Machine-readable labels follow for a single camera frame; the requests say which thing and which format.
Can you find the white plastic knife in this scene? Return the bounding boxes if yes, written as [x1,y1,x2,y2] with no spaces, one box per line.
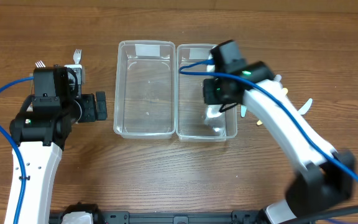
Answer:
[206,105,225,119]

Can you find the mint green plastic knife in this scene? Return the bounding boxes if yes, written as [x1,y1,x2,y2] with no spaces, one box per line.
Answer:
[241,105,247,118]

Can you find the pale grey-blue plastic knife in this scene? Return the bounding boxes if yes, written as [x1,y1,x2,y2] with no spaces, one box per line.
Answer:
[274,74,282,82]

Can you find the yellow plastic knife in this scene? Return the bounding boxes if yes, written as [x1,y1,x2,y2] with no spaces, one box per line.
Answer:
[256,88,288,126]

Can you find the light blue plastic knife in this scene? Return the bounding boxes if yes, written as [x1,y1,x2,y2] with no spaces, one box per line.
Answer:
[298,98,313,115]

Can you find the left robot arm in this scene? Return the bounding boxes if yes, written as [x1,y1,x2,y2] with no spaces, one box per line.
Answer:
[4,91,107,223]

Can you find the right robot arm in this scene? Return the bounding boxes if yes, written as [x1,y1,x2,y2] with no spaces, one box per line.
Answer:
[203,59,356,223]

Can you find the clear right plastic container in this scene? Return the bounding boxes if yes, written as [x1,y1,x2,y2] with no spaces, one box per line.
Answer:
[176,44,237,142]

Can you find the clear plastic container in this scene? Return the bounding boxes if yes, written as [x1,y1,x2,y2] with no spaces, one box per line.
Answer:
[176,44,237,142]
[113,40,177,139]

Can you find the clear left plastic container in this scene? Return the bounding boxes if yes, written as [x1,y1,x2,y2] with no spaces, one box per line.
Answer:
[113,40,177,139]

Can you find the white rounded plastic fork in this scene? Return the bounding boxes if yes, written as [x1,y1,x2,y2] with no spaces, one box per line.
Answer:
[73,49,82,64]

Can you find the white flat plastic fork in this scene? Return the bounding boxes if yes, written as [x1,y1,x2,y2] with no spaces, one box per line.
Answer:
[35,60,46,68]

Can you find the right blue cable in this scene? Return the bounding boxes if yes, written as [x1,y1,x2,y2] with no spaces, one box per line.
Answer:
[178,58,358,203]

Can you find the blue cable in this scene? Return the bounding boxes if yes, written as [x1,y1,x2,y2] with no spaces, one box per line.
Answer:
[0,76,35,224]
[178,58,358,203]

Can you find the left blue cable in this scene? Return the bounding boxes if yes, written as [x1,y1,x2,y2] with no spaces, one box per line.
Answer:
[0,76,35,224]

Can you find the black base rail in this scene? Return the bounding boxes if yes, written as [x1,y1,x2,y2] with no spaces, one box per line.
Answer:
[48,202,358,224]

